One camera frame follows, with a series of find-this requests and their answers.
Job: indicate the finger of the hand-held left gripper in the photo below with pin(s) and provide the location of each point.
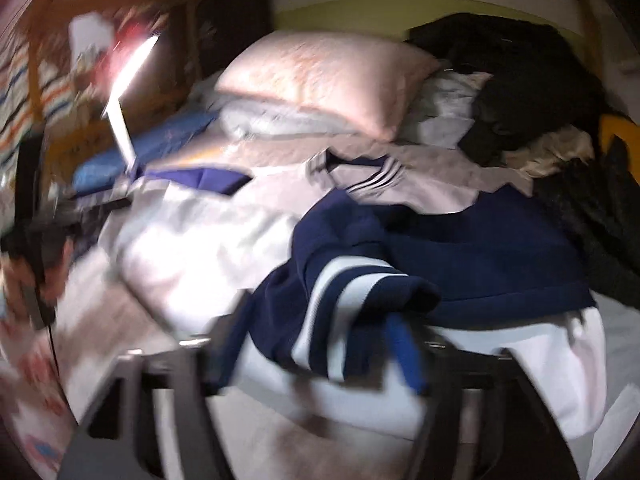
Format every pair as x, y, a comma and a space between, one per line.
100, 208

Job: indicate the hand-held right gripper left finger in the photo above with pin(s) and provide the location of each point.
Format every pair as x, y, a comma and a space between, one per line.
150, 390

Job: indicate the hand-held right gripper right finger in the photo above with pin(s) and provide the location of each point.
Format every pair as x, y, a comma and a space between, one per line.
406, 355

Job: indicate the white and navy varsity jacket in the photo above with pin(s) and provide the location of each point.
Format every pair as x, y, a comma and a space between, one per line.
450, 260

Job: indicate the person's left hand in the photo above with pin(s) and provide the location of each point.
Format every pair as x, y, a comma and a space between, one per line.
57, 272

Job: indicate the white desk lamp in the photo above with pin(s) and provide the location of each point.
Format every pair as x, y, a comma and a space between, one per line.
122, 135

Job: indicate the blue cloth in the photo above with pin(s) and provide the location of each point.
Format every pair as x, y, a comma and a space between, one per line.
150, 145

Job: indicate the striped cloth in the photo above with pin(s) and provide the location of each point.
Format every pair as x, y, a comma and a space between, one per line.
20, 95

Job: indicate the folded pale grey quilt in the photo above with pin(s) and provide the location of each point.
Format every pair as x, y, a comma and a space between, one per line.
280, 120

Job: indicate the black cushion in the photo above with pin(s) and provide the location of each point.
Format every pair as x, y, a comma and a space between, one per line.
235, 25

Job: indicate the black fuzzy garment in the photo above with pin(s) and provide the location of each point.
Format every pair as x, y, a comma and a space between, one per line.
590, 220

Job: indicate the cream cloth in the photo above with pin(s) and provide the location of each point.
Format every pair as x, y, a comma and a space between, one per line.
550, 152

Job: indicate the pink pillow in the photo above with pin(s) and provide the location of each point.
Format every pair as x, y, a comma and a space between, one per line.
320, 80

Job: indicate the black puffer jacket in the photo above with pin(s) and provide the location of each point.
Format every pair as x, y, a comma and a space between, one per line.
525, 75

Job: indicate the yellow pillow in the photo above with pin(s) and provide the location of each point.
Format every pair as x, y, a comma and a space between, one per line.
612, 127

